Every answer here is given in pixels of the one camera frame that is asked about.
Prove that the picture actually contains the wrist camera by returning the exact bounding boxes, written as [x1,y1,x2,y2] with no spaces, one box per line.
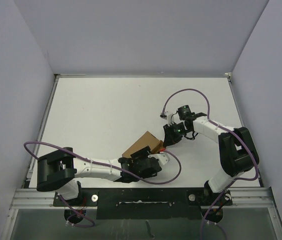
[148,152,170,167]
[160,111,175,126]

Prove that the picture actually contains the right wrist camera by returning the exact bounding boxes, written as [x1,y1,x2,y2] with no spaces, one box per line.
[160,111,175,126]

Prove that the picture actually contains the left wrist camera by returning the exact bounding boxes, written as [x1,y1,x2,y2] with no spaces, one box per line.
[148,152,170,167]

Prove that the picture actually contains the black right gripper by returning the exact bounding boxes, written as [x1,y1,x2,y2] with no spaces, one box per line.
[164,121,191,147]

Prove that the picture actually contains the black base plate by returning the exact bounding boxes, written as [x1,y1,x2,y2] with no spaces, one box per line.
[52,187,231,226]

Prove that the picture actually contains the brown cardboard box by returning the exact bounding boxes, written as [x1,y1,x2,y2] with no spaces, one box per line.
[122,131,163,158]

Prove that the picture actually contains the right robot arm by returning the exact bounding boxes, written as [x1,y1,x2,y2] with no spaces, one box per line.
[160,105,260,205]

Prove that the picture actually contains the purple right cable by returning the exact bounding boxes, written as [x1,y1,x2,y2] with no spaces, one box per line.
[162,88,259,240]

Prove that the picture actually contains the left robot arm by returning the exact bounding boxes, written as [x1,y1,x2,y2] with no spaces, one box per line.
[36,147,169,206]

